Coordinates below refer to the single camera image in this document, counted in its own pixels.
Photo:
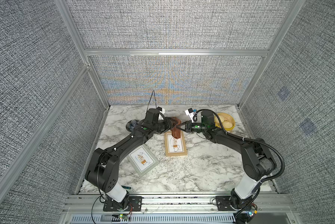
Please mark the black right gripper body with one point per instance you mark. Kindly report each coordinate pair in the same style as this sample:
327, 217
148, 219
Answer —
198, 128

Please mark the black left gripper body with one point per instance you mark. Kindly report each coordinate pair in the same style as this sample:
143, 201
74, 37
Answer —
162, 126

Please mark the brown microfibre cloth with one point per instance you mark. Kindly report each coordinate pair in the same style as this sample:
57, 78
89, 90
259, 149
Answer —
175, 132

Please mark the light wood picture frame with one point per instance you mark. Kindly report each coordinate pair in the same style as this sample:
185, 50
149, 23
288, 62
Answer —
173, 146

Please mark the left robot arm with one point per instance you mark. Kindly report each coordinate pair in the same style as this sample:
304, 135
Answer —
103, 168

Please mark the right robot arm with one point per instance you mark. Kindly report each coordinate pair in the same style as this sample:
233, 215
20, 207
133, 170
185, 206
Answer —
257, 160

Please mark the white steamed bun front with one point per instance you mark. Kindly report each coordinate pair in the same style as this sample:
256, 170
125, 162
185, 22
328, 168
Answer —
226, 124

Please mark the grey flower shaped dish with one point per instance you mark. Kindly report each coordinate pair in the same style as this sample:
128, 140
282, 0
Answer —
130, 126

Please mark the yellow rimmed bamboo steamer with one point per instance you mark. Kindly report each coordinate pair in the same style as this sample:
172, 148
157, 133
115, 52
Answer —
224, 116

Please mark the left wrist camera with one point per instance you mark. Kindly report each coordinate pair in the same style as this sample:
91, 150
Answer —
153, 115

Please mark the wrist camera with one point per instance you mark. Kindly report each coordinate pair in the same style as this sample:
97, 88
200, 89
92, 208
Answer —
207, 116
153, 115

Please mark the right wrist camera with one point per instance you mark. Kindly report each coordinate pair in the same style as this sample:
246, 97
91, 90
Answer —
207, 116

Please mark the grey green picture frame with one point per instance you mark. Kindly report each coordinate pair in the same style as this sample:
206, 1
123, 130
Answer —
143, 160

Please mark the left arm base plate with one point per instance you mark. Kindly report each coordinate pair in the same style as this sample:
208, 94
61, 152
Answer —
128, 204

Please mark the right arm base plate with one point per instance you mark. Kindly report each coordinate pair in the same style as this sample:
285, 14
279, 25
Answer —
223, 203

